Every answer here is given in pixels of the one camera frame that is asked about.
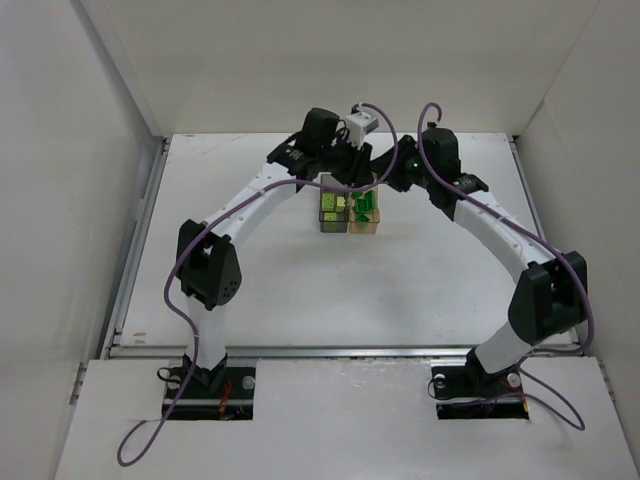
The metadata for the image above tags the light green square lego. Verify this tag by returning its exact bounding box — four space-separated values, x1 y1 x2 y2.
321 193 336 212

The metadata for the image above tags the dark green lego brick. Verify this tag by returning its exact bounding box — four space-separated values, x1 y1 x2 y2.
353 192 377 214

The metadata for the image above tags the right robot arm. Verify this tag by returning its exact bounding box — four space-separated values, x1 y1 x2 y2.
372 124 587 400

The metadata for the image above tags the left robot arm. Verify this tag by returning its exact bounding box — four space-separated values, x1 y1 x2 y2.
165 105 379 397

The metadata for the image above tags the grey transparent container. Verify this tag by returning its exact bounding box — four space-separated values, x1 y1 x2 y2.
318 173 348 233

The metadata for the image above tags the orange transparent container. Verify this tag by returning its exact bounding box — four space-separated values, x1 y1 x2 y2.
347 186 380 235

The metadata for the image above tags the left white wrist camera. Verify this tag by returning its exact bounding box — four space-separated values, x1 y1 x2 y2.
343 111 379 149

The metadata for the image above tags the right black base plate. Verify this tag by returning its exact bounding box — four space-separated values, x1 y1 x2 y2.
428 365 529 420

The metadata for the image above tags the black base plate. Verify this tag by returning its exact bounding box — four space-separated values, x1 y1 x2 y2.
428 365 529 420
168 362 256 421

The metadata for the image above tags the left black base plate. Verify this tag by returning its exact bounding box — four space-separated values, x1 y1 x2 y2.
168 362 256 421

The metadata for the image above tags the aluminium front rail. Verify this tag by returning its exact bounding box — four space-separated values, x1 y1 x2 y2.
107 342 584 360

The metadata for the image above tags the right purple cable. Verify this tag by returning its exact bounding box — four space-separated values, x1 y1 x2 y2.
417 101 596 431

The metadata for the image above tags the purple cable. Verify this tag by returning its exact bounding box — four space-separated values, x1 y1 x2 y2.
116 100 401 467
417 101 596 431

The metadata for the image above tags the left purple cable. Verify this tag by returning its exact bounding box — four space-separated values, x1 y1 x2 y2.
116 100 401 467

